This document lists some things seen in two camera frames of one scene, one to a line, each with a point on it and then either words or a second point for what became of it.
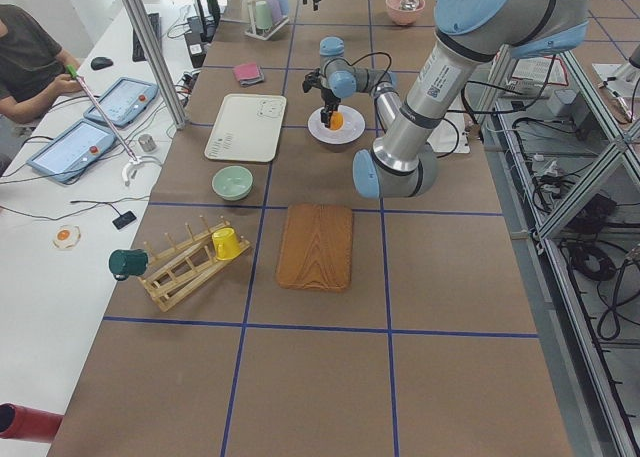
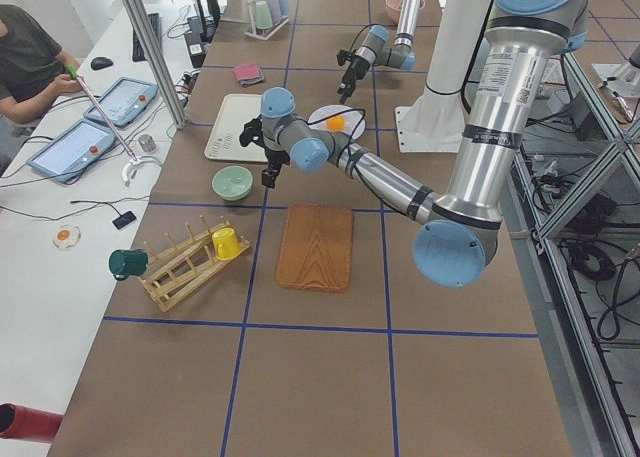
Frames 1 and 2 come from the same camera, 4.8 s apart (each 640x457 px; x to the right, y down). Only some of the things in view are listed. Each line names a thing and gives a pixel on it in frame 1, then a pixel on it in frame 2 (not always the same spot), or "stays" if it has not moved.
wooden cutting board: x=317 y=248 stays
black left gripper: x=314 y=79 -> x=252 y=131
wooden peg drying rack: x=176 y=272 stays
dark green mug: x=127 y=262 stays
